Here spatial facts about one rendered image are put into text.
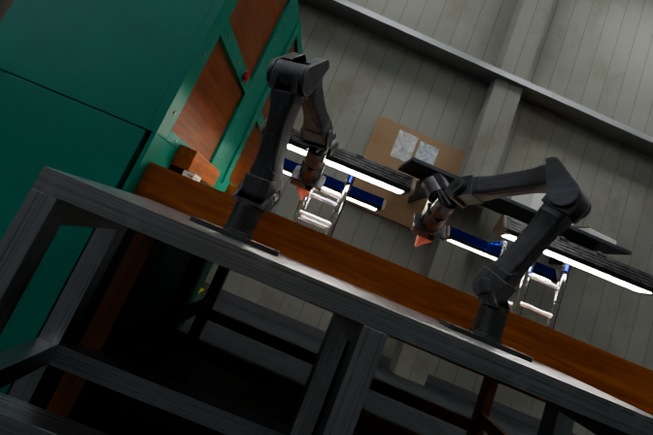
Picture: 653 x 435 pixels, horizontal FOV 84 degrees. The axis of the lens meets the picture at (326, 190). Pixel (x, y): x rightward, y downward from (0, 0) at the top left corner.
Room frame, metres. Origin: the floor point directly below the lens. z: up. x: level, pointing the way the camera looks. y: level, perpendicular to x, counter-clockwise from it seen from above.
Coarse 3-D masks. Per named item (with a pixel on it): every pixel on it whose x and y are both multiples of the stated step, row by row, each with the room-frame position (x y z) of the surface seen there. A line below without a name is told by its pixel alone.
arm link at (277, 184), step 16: (288, 64) 0.71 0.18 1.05; (272, 80) 0.73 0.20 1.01; (288, 80) 0.71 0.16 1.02; (272, 96) 0.74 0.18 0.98; (288, 96) 0.72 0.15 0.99; (304, 96) 0.76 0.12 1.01; (272, 112) 0.75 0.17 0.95; (288, 112) 0.74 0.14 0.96; (272, 128) 0.75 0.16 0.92; (288, 128) 0.76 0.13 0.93; (272, 144) 0.76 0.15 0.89; (288, 144) 0.79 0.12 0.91; (256, 160) 0.79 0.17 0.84; (272, 160) 0.77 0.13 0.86; (256, 176) 0.79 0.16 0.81; (272, 176) 0.78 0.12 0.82; (256, 192) 0.79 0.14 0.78
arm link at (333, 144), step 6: (300, 132) 0.99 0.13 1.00; (330, 132) 0.96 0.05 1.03; (330, 138) 0.97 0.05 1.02; (336, 138) 1.07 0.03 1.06; (306, 144) 1.00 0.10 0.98; (312, 144) 0.99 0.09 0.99; (318, 144) 0.99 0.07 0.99; (330, 144) 0.99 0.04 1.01; (336, 144) 1.07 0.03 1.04; (324, 150) 0.98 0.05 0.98; (330, 150) 1.04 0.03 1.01
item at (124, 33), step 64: (64, 0) 0.99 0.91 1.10; (128, 0) 0.98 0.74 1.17; (192, 0) 0.98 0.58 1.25; (256, 0) 1.18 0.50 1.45; (0, 64) 0.99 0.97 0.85; (64, 64) 0.99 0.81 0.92; (128, 64) 0.98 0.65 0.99; (192, 64) 0.98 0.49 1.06; (256, 64) 1.46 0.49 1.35; (192, 128) 1.19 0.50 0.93; (256, 128) 1.88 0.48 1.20
